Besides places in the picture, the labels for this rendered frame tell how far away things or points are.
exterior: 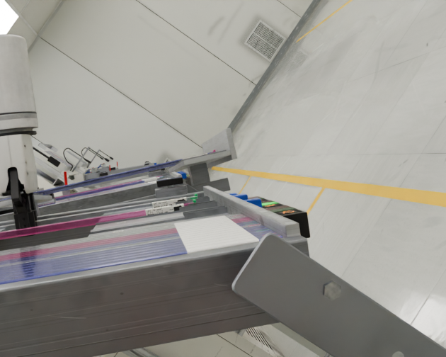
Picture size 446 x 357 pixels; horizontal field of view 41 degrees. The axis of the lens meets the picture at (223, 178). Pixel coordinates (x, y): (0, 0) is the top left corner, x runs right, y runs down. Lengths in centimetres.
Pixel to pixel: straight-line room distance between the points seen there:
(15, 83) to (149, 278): 64
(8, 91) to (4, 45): 7
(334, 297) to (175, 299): 12
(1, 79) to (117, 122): 754
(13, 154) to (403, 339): 73
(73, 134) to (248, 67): 267
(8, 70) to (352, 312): 75
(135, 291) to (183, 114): 814
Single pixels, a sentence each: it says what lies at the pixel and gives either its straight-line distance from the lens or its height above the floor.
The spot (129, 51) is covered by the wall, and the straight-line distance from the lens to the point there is 867.
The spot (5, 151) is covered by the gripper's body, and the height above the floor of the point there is 105.
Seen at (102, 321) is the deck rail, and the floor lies 82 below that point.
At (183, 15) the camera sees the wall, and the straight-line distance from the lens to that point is 879.
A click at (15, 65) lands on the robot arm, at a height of 111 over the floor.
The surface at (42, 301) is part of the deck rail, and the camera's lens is 46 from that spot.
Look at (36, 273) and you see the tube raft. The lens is 51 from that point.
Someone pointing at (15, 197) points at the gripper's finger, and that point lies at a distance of 101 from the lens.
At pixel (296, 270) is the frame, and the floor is 73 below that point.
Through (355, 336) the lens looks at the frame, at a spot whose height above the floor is 66.
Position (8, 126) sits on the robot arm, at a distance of 103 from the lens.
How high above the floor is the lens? 86
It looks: 7 degrees down
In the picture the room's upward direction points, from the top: 56 degrees counter-clockwise
